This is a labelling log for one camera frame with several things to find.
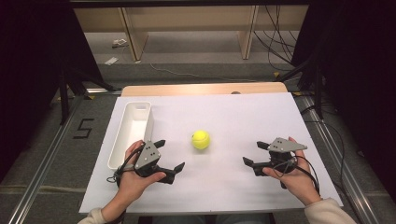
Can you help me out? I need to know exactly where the person's right hand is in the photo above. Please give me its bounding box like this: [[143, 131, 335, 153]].
[[262, 135, 323, 207]]

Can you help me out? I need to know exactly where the white adapter on floor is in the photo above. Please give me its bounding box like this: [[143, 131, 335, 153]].
[[111, 38, 129, 49]]

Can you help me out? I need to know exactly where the black metal stand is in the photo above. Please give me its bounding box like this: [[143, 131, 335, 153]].
[[275, 55, 325, 120], [57, 66, 117, 125]]

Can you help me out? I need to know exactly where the black tape floor mark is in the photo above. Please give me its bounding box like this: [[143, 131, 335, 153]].
[[73, 118, 95, 140]]

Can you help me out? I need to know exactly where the white plastic tray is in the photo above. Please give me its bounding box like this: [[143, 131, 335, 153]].
[[106, 101, 155, 171]]

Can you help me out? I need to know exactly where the person's left hand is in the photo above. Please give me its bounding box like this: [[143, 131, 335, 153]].
[[117, 139, 167, 201]]

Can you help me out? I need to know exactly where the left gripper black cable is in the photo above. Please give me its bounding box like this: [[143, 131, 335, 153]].
[[106, 145, 145, 189]]

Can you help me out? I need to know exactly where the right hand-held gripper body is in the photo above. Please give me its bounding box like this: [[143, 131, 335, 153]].
[[266, 137, 308, 175]]

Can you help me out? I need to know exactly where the dark curtain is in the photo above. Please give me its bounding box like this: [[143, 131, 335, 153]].
[[290, 0, 396, 200], [0, 0, 105, 185]]

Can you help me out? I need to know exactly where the yellow tennis ball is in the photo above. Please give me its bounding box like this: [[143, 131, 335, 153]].
[[191, 130, 211, 150]]

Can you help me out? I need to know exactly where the thin white floor cable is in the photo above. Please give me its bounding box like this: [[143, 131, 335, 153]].
[[148, 63, 260, 84]]

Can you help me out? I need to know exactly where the white board sheet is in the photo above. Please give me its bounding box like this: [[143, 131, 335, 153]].
[[78, 91, 344, 215]]

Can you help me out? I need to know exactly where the light wooden bench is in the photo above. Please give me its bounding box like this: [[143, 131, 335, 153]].
[[74, 5, 309, 62]]

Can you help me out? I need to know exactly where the aluminium floor rail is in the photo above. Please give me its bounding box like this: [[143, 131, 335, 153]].
[[299, 94, 383, 224], [6, 88, 123, 224]]

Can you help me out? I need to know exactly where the bunch of black cables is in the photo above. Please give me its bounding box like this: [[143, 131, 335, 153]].
[[253, 4, 301, 73]]

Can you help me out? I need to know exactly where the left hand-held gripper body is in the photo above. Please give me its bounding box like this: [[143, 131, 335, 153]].
[[134, 140, 166, 179]]

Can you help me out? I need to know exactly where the black floor cable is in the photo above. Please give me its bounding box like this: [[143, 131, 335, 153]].
[[300, 104, 363, 224]]

